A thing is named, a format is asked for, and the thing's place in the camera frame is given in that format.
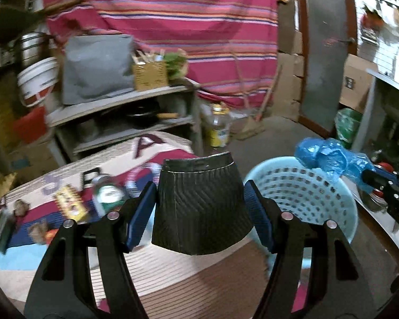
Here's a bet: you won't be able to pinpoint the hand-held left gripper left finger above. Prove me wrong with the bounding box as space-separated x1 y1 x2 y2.
24 181 157 319

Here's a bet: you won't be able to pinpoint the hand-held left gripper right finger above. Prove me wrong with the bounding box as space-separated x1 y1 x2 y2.
244 179 376 319

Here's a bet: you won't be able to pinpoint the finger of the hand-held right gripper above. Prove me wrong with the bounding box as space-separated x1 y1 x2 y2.
362 169 399 193

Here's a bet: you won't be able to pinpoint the light blue plastic basket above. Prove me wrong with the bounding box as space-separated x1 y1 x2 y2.
243 157 359 270

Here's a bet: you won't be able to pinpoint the blue plastic bag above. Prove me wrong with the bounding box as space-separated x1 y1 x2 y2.
294 137 375 187

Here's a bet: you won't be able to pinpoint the plastic bottle green label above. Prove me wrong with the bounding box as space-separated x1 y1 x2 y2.
91 174 127 220

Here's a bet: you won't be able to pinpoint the green lined waste bin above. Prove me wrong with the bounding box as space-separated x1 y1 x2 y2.
334 108 363 150

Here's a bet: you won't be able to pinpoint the white side table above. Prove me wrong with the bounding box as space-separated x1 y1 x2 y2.
351 69 399 153

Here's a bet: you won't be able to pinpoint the yellow snack packet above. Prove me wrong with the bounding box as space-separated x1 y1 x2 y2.
55 186 89 223

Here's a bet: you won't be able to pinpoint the straw broom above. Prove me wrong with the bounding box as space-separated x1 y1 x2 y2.
231 51 265 140

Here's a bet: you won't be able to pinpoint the oil bottle yellow label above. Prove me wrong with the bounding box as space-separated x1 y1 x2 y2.
208 103 232 148

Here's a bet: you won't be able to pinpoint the black frying pan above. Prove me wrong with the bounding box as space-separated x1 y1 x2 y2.
126 106 180 127

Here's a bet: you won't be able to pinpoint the grey wooden shelf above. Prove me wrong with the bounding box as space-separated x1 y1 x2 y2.
47 79 203 163

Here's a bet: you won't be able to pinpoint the brown cardboard box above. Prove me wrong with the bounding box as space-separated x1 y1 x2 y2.
8 140 59 173

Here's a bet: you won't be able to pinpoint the grey door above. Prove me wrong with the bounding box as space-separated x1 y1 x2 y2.
297 0 358 138

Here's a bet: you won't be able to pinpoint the yellow jagged cardboard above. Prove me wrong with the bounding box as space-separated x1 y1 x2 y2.
0 173 17 200

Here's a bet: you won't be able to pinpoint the dark green packet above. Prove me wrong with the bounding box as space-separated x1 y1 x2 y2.
0 211 15 253

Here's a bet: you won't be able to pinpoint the red plastic container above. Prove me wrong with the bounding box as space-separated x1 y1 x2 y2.
13 106 47 143

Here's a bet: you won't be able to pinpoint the grey fabric bag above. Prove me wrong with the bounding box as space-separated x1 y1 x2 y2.
63 34 137 105

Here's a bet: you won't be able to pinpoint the green leafy vegetables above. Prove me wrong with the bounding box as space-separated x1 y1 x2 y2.
163 51 188 80

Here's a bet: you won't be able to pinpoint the white plastic bucket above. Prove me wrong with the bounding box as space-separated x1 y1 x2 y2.
17 56 59 107

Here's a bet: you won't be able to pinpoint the red striped curtain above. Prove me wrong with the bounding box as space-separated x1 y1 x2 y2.
41 0 280 108

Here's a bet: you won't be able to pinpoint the steel pot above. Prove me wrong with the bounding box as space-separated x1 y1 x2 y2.
15 31 52 69

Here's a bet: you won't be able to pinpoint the orange handled stick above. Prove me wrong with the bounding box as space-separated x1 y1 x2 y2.
254 65 283 122

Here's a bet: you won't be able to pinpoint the white wire grid panel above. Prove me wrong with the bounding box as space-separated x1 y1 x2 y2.
356 7 399 90

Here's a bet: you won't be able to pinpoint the cardboard wall patches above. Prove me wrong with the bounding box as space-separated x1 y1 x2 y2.
276 2 305 122

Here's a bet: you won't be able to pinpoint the wooden handle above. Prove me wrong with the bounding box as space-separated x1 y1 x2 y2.
47 0 84 15

